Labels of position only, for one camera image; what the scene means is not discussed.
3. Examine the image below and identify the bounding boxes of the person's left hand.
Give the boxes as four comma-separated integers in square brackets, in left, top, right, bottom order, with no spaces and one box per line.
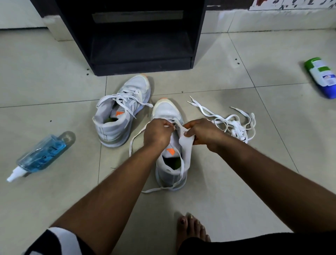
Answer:
[144,118,176,152]

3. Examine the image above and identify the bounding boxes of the person's right hand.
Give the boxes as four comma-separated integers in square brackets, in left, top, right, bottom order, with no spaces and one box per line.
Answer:
[183,118,227,154]

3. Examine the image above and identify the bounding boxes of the person's right forearm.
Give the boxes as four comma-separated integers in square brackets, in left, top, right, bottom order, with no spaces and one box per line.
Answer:
[214,138,336,234]

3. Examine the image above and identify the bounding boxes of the person's left forearm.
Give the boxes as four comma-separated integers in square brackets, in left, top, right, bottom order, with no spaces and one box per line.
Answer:
[51,143,163,255]

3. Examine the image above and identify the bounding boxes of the person's right foot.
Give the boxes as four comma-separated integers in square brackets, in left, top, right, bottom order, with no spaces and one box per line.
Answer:
[176,213,211,253]

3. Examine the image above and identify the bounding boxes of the black open shelf box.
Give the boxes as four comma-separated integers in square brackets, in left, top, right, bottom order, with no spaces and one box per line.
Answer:
[54,0,208,77]

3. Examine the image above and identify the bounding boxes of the zebra striped garment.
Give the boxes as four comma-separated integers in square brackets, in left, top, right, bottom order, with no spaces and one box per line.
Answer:
[23,227,336,255]

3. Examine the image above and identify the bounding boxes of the blue transparent bottle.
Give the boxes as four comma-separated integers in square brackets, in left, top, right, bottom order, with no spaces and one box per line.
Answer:
[6,131,77,183]

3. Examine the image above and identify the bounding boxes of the green blue white bottle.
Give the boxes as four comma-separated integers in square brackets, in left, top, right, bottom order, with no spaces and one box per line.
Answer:
[304,57,336,100]

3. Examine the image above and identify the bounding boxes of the dark brown wooden cabinet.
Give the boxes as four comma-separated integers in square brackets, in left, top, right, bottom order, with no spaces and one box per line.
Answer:
[30,0,254,18]

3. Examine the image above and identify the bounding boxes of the white floral patterned sheet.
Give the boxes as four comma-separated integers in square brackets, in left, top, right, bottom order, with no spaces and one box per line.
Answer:
[249,0,336,12]

